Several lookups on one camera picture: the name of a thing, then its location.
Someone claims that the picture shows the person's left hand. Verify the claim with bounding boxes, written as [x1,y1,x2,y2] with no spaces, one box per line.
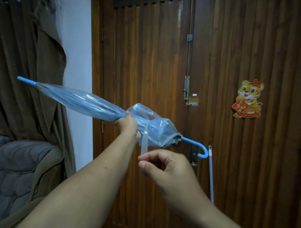
[114,111,141,143]

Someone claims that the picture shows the person's right hand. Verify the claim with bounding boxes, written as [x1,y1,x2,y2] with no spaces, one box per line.
[138,149,210,207]

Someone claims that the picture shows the blue transparent umbrella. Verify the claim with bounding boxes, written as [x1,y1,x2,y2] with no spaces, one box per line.
[17,76,209,159]

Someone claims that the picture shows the person's left forearm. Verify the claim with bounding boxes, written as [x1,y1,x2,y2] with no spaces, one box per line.
[16,130,140,228]

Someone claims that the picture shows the person's right forearm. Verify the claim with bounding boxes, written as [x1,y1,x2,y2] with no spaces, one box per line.
[165,188,243,228]

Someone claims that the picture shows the metal door bolt latch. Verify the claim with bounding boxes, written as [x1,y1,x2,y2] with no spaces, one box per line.
[183,76,198,107]

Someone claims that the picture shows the brown wooden door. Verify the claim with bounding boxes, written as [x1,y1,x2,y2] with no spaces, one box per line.
[91,0,301,228]

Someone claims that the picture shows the brown curtain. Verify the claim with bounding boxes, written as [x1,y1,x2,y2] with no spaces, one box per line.
[0,0,76,179]

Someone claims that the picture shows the grey cushioned armchair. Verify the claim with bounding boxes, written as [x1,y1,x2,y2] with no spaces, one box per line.
[0,134,66,228]

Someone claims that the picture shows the tiger sticker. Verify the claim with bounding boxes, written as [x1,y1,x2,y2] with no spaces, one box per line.
[232,79,264,118]

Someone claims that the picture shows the dark door handle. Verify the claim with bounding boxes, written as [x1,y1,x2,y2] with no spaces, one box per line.
[190,144,198,172]

